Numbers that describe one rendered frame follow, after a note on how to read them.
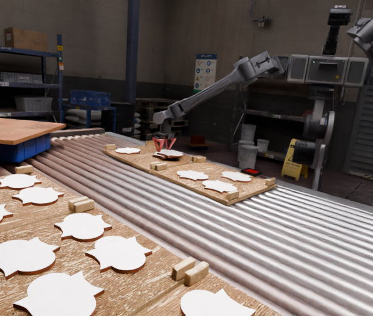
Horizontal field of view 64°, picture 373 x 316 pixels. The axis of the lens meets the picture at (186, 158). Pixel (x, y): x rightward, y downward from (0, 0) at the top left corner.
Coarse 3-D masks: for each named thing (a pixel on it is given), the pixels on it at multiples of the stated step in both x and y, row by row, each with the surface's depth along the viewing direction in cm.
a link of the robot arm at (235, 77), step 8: (240, 64) 127; (232, 72) 129; (240, 72) 132; (224, 80) 131; (232, 80) 130; (240, 80) 128; (248, 80) 128; (256, 80) 129; (208, 88) 135; (216, 88) 133; (224, 88) 132; (192, 96) 139; (200, 96) 137; (208, 96) 136; (176, 104) 142; (184, 104) 141; (192, 104) 139; (176, 112) 143; (184, 112) 142
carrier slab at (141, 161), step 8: (104, 152) 156; (112, 152) 153; (144, 152) 159; (152, 152) 161; (120, 160) 146; (128, 160) 142; (136, 160) 143; (144, 160) 145; (152, 160) 146; (160, 160) 147; (168, 160) 148; (176, 160) 150; (184, 160) 151; (144, 168) 132
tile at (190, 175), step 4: (180, 172) 127; (184, 172) 127; (188, 172) 128; (192, 172) 128; (196, 172) 129; (200, 172) 129; (180, 176) 122; (184, 176) 122; (188, 176) 123; (192, 176) 123; (196, 176) 124; (200, 176) 124; (204, 176) 125; (192, 180) 120; (196, 180) 120; (200, 180) 121; (204, 180) 122
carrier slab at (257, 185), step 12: (168, 168) 135; (180, 168) 136; (192, 168) 138; (204, 168) 140; (216, 168) 142; (168, 180) 122; (180, 180) 120; (216, 180) 124; (228, 180) 125; (252, 180) 128; (264, 180) 129; (204, 192) 109; (216, 192) 109; (240, 192) 111; (252, 192) 113; (228, 204) 102
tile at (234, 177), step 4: (224, 172) 132; (228, 172) 133; (232, 172) 134; (236, 172) 134; (224, 176) 127; (228, 176) 127; (232, 176) 128; (236, 176) 128; (240, 176) 129; (244, 176) 130; (248, 176) 130; (232, 180) 124; (236, 180) 124; (240, 180) 124; (244, 180) 124; (248, 180) 125
